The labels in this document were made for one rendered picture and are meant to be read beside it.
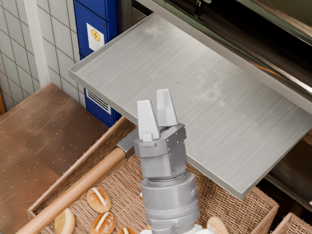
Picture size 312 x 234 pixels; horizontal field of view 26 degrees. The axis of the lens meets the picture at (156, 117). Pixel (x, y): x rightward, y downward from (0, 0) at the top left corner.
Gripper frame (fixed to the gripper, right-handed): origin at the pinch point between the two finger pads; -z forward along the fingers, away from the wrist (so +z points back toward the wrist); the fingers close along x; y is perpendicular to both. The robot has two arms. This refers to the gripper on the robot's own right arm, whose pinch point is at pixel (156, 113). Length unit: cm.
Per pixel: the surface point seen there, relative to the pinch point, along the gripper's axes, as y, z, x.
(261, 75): -7.8, 1.9, -39.6
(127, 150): 24.2, 15.5, -36.8
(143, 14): 32, -12, -77
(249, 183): -1, 26, -43
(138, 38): 31, -7, -69
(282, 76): -12.4, 2.1, -37.4
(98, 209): 59, 46, -81
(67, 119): 81, 22, -108
